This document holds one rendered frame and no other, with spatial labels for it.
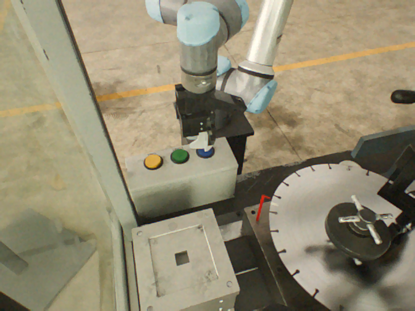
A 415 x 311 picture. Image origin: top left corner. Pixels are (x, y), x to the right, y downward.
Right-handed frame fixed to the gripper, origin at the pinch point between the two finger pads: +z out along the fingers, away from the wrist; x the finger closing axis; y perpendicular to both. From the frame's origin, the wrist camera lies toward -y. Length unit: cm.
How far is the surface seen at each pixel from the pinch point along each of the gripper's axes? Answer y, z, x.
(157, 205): 16.2, 11.3, 6.9
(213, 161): -0.2, 1.6, 4.0
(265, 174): -18.5, 16.6, 1.7
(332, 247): -13.8, -3.6, 34.4
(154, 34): -17, 91, -255
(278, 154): -68, 91, -61
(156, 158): 13.9, 0.6, -0.1
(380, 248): -21.3, -4.6, 37.0
